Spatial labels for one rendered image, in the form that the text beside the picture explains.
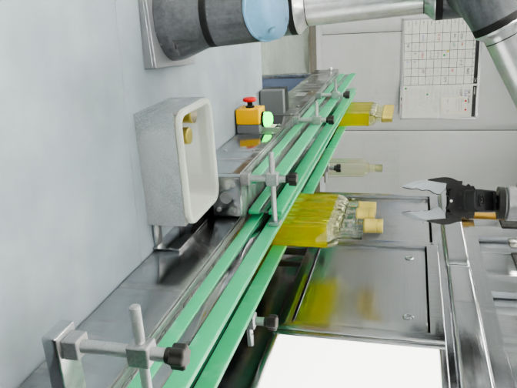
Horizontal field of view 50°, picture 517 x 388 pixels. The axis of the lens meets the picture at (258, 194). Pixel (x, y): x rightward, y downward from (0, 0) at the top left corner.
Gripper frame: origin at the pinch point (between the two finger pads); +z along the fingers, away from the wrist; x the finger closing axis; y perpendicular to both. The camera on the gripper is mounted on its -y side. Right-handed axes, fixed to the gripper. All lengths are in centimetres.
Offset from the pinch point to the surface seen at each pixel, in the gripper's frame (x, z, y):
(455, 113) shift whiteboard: 135, -52, 580
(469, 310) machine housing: -23.1, -13.2, -1.3
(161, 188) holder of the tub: -1, 45, -31
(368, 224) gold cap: -5.7, 8.7, 4.3
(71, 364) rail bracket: -24, 38, -69
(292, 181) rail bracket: 2.7, 23.7, -12.0
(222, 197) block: -1.1, 39.7, -10.5
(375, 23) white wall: 237, 44, 539
